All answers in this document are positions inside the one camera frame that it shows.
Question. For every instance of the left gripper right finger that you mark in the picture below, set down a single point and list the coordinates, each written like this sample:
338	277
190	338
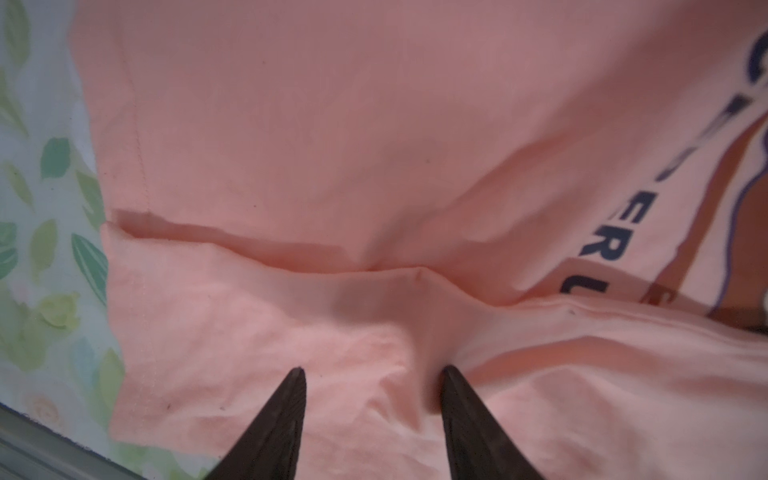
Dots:
477	446

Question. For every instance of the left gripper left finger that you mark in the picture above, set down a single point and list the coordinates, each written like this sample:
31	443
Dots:
269	447

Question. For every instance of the pink printed t-shirt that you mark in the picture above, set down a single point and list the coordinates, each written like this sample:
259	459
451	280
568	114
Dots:
567	200

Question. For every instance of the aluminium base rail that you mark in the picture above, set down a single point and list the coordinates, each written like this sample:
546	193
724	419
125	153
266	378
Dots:
32	451

